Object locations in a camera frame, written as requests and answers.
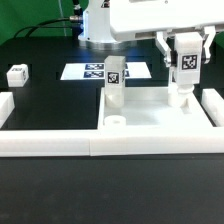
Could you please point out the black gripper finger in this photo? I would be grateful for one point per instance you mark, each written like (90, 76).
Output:
(170, 56)
(208, 35)

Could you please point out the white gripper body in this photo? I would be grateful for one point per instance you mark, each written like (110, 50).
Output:
(141, 19)

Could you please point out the white square tabletop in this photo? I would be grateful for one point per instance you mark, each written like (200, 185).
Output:
(148, 107)

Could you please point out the white sheet with markers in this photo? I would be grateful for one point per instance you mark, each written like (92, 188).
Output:
(88, 71)

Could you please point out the white right fence block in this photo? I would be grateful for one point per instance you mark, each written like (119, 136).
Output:
(213, 103)

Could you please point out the white fence block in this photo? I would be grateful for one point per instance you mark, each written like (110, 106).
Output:
(6, 106)
(213, 103)

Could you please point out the white front fence bar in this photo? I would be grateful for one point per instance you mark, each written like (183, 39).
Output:
(130, 141)

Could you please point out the white left fence block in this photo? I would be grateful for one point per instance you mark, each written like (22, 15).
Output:
(6, 106)

